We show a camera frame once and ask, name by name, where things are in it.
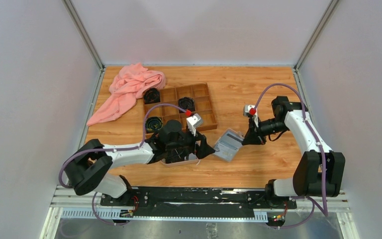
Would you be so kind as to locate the black flower cup centre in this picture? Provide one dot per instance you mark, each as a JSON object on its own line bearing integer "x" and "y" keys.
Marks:
{"x": 187, "y": 103}

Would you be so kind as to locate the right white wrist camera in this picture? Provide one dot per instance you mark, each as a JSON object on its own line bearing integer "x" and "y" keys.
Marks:
{"x": 251, "y": 112}

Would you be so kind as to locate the pink oval tray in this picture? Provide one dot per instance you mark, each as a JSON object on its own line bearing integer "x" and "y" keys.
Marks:
{"x": 190, "y": 159}

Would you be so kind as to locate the black flower cup rear left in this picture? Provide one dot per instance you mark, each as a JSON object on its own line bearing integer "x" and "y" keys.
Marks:
{"x": 151, "y": 96}

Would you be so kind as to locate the black flower cup front left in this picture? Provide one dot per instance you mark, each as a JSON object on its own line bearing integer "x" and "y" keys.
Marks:
{"x": 153, "y": 124}

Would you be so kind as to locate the brown wooden divider tray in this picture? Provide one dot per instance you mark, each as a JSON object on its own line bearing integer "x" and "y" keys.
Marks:
{"x": 169, "y": 96}

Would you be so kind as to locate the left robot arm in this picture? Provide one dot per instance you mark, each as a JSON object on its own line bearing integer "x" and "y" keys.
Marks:
{"x": 88, "y": 169}

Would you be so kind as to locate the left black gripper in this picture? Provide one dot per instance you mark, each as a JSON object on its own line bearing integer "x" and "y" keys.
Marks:
{"x": 201, "y": 151}

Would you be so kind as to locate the pink leather card holder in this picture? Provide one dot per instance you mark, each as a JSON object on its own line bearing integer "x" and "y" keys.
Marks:
{"x": 228, "y": 145}

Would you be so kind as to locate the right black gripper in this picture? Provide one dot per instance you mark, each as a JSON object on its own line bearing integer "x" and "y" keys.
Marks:
{"x": 252, "y": 136}

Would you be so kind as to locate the black flower cup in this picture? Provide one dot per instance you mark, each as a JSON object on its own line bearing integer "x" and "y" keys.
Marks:
{"x": 187, "y": 103}
{"x": 153, "y": 124}
{"x": 151, "y": 96}

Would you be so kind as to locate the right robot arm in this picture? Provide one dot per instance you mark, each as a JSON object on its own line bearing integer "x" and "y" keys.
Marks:
{"x": 320, "y": 170}

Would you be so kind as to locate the pink crumpled cloth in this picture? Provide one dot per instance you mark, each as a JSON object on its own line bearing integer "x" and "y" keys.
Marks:
{"x": 127, "y": 87}

